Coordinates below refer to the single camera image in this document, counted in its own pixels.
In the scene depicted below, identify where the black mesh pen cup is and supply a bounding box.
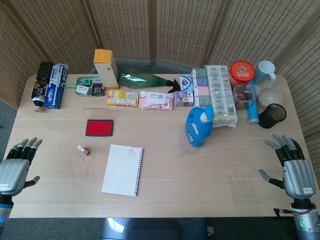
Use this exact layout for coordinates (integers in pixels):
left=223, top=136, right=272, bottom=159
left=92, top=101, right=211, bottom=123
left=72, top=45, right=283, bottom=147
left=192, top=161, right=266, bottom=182
left=257, top=103, right=287, bottom=130

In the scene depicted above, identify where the green plastic spray bottle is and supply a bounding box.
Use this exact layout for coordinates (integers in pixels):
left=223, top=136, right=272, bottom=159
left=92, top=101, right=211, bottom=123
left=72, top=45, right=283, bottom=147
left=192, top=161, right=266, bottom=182
left=117, top=68, right=181, bottom=93

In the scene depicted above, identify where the blue cylindrical tube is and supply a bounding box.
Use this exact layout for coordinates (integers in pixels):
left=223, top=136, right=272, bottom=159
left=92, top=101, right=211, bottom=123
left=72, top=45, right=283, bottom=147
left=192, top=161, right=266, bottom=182
left=246, top=79, right=260, bottom=125

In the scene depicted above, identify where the white spiral notebook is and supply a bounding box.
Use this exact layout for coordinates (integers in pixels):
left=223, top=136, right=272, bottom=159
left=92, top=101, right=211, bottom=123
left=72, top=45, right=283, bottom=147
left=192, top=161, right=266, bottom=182
left=101, top=143, right=145, bottom=198

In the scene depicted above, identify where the pastel tissue multipack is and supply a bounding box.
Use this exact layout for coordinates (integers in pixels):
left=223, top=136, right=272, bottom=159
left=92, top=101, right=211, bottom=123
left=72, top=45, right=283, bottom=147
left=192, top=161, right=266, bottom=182
left=190, top=67, right=213, bottom=110

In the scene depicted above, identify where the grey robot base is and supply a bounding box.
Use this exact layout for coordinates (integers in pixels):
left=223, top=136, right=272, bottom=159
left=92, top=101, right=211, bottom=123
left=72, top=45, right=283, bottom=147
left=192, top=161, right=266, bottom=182
left=99, top=217, right=208, bottom=240

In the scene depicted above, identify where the beige bowl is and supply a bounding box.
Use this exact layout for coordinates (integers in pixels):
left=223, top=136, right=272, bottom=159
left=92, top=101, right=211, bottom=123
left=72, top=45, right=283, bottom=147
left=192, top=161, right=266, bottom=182
left=257, top=86, right=284, bottom=110

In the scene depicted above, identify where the white blue soap box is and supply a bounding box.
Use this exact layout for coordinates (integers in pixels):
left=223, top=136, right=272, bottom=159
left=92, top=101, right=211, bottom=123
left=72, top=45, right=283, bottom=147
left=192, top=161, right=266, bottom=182
left=178, top=74, right=194, bottom=92

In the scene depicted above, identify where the small purple box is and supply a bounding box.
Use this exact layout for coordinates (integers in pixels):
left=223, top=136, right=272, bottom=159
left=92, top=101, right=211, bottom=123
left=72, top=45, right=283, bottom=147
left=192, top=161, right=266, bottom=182
left=174, top=90, right=195, bottom=108

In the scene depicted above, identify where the green plastic tray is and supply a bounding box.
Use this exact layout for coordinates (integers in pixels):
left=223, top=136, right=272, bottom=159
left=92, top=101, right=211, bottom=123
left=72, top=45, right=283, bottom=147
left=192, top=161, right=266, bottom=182
left=61, top=76, right=106, bottom=97

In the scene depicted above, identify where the small white box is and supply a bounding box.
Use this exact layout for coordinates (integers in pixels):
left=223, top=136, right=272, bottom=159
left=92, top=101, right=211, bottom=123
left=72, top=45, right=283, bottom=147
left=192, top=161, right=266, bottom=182
left=76, top=84, right=91, bottom=96

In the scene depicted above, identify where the light blue mug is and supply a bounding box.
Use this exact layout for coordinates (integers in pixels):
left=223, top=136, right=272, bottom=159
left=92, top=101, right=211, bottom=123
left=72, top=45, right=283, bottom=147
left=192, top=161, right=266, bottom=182
left=254, top=60, right=278, bottom=88

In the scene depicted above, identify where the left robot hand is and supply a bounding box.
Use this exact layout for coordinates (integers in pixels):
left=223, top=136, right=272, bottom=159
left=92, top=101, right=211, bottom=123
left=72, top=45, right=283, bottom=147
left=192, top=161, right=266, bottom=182
left=0, top=136, right=43, bottom=196

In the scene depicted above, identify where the orange lid snack jar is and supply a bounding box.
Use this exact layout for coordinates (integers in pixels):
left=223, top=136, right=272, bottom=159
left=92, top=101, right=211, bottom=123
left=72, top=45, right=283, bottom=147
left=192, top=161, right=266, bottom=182
left=229, top=60, right=256, bottom=87

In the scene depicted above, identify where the pink wet wipes pack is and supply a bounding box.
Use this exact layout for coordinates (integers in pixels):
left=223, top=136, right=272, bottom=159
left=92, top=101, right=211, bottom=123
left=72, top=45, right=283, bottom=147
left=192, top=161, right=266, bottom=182
left=137, top=90, right=174, bottom=111

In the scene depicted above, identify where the long white sponge package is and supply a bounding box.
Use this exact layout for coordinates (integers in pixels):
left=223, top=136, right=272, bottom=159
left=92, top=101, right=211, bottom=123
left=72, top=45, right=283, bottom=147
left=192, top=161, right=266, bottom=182
left=204, top=64, right=239, bottom=129

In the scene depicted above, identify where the flat yellow box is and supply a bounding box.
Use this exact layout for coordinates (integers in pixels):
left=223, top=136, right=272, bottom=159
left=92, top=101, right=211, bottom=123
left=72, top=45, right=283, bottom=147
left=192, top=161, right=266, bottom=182
left=106, top=89, right=140, bottom=108

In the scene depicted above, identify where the small red stamp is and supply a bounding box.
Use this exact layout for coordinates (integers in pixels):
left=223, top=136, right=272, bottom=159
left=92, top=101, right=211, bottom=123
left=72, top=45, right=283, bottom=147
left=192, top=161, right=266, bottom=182
left=76, top=144, right=91, bottom=157

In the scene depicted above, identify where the blue detergent bottle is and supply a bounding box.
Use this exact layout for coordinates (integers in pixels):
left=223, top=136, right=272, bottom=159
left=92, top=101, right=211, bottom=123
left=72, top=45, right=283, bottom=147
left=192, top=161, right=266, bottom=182
left=184, top=104, right=215, bottom=148

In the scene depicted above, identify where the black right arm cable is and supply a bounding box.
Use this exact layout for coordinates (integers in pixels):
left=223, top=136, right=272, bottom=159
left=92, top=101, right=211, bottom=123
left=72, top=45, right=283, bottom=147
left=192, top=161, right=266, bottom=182
left=273, top=207, right=293, bottom=218

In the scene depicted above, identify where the red ink pad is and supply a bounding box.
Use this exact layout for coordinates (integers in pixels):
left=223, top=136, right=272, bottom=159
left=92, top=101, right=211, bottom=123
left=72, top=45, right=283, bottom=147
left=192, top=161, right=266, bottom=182
left=83, top=107, right=115, bottom=137

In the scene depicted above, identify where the blue toothpaste box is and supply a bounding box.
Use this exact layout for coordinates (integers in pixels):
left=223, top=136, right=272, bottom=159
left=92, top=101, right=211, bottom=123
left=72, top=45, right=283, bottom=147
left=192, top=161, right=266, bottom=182
left=44, top=62, right=69, bottom=110

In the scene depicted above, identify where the wooden perforated folding screen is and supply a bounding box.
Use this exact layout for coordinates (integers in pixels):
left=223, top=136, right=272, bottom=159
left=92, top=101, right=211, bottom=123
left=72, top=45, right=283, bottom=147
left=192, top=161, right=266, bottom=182
left=0, top=0, right=320, bottom=161

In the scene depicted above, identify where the tall yellow carton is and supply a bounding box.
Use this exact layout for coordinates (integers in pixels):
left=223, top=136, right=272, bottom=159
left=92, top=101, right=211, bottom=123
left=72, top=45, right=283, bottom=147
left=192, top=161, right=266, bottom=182
left=93, top=48, right=121, bottom=91

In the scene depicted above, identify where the clear plastic snack box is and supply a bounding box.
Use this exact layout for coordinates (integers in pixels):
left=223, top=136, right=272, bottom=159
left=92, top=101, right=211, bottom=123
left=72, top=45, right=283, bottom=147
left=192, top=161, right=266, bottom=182
left=232, top=83, right=253, bottom=110

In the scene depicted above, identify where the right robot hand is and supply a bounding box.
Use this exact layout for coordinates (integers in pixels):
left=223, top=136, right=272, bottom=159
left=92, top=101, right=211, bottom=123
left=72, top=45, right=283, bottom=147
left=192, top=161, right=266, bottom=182
left=258, top=133, right=318, bottom=200

